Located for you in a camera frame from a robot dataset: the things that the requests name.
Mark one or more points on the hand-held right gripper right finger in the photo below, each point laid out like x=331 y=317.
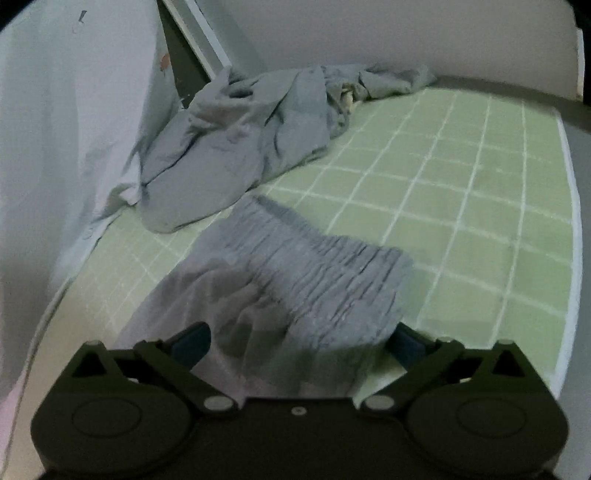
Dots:
x=407 y=350

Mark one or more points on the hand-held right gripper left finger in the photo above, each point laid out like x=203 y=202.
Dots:
x=191 y=347

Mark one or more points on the grey pants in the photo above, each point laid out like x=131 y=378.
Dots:
x=300 y=295

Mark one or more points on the green checked bed sheet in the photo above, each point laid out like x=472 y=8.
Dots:
x=471 y=194

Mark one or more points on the white mattress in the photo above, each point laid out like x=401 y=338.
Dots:
x=579 y=258

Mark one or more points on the crumpled grey garment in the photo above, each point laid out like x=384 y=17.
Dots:
x=240 y=138

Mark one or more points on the white curtain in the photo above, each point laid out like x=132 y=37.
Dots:
x=69 y=138

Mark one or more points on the white door frame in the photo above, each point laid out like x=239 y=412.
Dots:
x=198 y=32

